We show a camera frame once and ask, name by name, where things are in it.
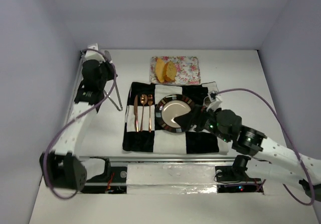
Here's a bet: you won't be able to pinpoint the metal tongs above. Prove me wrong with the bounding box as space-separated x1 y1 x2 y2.
103 50 124 112

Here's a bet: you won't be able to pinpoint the brown bread slice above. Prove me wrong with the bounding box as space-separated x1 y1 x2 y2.
163 61 177 82

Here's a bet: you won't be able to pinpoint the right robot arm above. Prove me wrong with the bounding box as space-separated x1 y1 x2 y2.
174 106 320 201

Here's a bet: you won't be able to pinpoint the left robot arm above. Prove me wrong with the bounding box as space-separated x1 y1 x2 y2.
40 59 117 192

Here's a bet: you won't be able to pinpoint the left yellow bread slice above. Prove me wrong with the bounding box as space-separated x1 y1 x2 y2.
155 58 166 83

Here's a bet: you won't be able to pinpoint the metal cup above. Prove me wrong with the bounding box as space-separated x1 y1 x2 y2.
203 96 214 107

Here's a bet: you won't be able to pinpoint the dark rimmed ceramic plate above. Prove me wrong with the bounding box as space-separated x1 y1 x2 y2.
154 94 195 134

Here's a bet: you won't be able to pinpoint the copper knife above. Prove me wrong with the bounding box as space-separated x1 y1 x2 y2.
133 95 139 132

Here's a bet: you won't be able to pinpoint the copper spoon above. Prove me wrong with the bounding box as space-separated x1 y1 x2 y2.
140 94 147 132

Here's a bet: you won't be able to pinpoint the floral rectangular tray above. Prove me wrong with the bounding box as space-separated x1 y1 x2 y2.
149 56 201 85

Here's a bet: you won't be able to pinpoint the copper fork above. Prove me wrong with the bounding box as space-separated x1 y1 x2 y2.
147 94 153 132

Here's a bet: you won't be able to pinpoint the black white checkered cloth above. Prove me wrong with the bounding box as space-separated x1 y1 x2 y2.
122 82 228 155

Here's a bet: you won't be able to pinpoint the white foam block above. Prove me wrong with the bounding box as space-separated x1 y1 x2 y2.
126 164 217 195

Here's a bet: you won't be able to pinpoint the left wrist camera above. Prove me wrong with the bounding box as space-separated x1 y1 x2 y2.
84 43 105 62

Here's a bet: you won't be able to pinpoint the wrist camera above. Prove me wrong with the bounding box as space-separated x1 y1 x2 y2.
84 43 105 62
206 91 222 111

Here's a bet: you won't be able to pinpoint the aluminium rail left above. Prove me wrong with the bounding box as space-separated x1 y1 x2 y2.
51 50 88 162

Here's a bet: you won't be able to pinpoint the aluminium rail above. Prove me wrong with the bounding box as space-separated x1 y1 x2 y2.
51 50 88 162
78 156 235 165

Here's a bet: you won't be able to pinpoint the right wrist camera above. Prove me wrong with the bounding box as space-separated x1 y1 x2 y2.
206 91 222 111

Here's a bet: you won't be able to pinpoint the aluminium rail front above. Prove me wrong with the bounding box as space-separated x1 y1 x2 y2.
78 156 235 165

